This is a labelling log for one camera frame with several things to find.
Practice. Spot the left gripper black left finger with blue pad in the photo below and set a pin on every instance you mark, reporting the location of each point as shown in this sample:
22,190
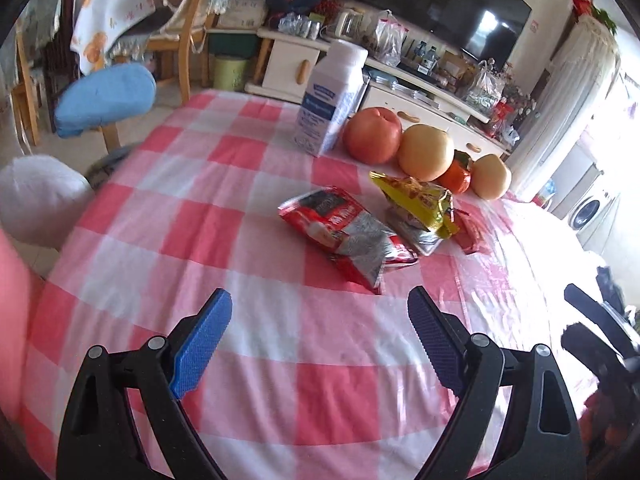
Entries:
99,437

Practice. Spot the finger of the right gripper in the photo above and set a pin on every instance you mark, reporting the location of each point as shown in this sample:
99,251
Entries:
602,361

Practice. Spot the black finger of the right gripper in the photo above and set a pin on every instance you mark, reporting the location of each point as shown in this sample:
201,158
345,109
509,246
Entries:
620,333

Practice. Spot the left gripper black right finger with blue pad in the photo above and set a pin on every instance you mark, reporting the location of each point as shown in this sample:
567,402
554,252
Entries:
540,436

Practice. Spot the yellow snack bag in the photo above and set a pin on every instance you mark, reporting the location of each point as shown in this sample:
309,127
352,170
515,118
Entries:
420,212

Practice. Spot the red silver snack bag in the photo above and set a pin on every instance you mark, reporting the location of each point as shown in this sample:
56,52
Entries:
361,246

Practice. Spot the red snack packet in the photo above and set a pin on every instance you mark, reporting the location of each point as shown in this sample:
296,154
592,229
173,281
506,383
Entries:
472,236

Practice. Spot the white washing machine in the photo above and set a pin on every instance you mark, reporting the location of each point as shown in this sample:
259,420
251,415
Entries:
589,211

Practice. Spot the yellow pear right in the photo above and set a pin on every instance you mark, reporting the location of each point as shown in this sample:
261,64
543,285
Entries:
490,177

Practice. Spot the yellow pear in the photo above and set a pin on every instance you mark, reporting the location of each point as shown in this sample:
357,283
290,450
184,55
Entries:
425,152
490,177

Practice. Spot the orange persimmon front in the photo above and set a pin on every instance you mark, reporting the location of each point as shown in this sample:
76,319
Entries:
456,179

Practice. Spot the orange persimmon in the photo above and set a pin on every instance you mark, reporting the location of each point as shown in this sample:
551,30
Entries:
456,179
464,159

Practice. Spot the orange persimmon back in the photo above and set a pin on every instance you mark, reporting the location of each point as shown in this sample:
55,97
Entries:
464,159

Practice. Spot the red white checkered tablecloth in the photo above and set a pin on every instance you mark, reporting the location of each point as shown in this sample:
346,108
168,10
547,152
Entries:
315,377

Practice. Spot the yellow pear left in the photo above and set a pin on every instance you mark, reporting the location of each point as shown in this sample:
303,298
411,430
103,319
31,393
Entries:
425,152

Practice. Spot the clear plastic bag right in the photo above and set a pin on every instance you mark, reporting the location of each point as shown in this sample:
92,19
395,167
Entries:
486,88

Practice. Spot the clear plastic bag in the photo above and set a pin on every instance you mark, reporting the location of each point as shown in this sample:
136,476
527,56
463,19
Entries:
384,37
486,88

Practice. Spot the white round stool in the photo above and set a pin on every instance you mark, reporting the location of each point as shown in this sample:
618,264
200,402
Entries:
42,199

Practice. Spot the red apple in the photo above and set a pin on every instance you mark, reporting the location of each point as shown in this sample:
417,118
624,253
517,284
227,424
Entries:
372,136

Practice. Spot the black flat television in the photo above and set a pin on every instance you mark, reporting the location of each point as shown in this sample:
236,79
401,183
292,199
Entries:
440,5

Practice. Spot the clear plastic bag left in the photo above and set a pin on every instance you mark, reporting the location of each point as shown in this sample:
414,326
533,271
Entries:
384,37

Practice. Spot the white blue milk bottle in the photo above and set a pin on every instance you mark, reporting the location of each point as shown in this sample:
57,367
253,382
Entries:
331,93

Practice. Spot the blue cushioned stool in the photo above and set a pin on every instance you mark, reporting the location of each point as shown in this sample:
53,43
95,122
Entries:
104,97

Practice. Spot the white electric kettle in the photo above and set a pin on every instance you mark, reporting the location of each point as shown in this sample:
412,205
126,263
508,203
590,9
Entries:
347,26

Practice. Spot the green waste bin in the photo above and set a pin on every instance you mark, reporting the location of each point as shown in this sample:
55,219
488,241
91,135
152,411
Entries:
228,73

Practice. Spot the cream tv cabinet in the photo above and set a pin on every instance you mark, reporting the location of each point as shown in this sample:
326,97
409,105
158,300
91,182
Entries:
285,62

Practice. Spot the wooden chair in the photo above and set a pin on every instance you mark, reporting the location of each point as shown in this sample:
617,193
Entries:
179,35

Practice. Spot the orange print white cloth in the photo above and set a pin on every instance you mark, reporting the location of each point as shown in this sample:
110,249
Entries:
100,23

